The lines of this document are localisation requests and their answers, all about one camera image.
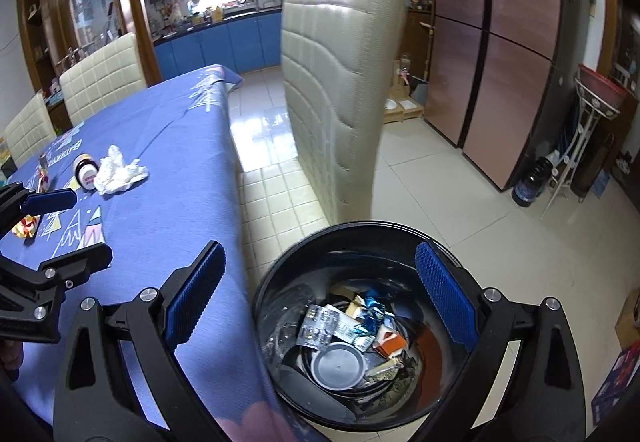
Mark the crumpled gold wrapper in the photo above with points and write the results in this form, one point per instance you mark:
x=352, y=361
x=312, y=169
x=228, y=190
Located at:
x=382, y=370

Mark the cream snack wrapper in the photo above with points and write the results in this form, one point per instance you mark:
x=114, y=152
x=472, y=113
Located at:
x=354, y=309

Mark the brown medicine bottle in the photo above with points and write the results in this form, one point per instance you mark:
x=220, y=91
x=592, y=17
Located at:
x=86, y=174

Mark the person's left hand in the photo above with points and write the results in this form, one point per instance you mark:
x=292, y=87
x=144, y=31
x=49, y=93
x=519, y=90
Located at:
x=9, y=357

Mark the blue and red box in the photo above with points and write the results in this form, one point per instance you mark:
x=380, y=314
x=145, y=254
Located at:
x=617, y=384

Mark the wooden display cabinet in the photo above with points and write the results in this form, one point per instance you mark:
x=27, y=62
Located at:
x=420, y=21

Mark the red and gold patterned wrapper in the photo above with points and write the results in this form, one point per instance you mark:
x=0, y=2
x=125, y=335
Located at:
x=26, y=227

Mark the brown cardboard box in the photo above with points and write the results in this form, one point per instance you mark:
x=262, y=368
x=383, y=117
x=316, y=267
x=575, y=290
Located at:
x=629, y=319

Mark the wooden pet bowl stand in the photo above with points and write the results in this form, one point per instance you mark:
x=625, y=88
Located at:
x=402, y=110

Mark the crumpled white tissue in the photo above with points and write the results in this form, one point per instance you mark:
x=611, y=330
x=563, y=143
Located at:
x=117, y=174

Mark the pink brown refrigerator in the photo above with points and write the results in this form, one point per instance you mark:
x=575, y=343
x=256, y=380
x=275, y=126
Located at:
x=500, y=71

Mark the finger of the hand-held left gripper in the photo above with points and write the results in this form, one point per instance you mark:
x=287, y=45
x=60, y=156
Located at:
x=80, y=259
x=50, y=200

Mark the blue foil wrapper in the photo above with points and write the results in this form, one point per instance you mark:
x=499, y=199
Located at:
x=372, y=312

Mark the cream quilted dining chair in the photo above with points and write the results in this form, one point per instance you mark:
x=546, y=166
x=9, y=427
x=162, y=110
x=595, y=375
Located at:
x=100, y=76
x=27, y=131
x=340, y=96

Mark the blue kitchen cabinets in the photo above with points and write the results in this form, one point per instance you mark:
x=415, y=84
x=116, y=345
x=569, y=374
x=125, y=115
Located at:
x=215, y=44

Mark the silver blister pack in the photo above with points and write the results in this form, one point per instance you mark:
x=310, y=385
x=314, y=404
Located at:
x=320, y=324

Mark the wooden side cabinet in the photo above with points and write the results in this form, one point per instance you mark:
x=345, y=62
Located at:
x=37, y=31

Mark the frosted glass partition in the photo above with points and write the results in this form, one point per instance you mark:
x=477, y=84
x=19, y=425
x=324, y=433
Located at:
x=92, y=1

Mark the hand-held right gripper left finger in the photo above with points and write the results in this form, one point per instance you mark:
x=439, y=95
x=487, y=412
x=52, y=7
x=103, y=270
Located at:
x=195, y=292

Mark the white plastic lid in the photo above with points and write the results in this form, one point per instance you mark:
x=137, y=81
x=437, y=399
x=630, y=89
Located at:
x=337, y=367

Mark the black round trash bin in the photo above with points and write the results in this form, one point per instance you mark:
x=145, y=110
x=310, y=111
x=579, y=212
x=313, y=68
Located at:
x=280, y=282

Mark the white metal plant stand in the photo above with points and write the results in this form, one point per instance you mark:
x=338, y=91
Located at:
x=575, y=146

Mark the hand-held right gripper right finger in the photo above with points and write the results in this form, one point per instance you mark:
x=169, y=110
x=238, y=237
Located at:
x=445, y=292

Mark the dark floor bottle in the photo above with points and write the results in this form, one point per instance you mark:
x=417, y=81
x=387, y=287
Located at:
x=532, y=184

